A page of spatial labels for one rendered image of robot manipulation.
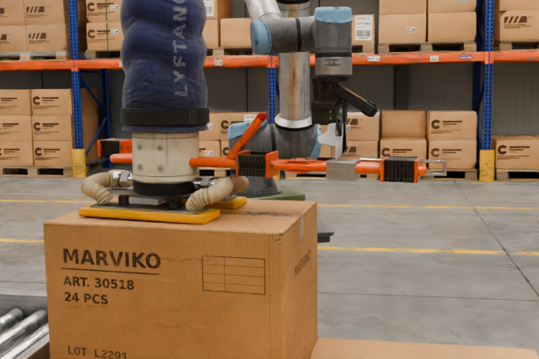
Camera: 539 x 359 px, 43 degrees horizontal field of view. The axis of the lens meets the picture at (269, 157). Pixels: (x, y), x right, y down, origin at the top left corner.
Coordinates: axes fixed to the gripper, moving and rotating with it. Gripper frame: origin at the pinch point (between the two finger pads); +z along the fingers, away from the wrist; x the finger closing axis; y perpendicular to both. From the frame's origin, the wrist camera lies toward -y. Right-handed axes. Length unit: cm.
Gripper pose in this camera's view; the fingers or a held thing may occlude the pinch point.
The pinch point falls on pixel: (342, 157)
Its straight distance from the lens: 168.6
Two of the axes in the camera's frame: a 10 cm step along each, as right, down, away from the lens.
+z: 0.1, 9.9, 1.1
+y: -9.8, -0.1, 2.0
